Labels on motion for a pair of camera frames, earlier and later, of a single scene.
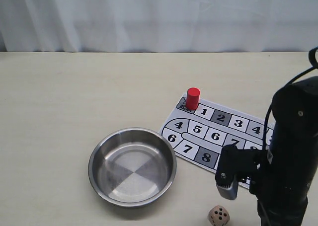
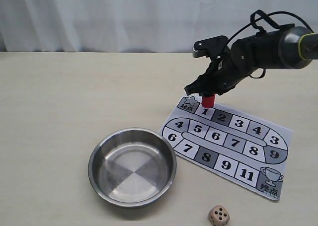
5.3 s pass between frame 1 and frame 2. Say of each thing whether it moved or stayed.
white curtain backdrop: stayed
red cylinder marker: moved
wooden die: stayed
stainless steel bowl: stayed
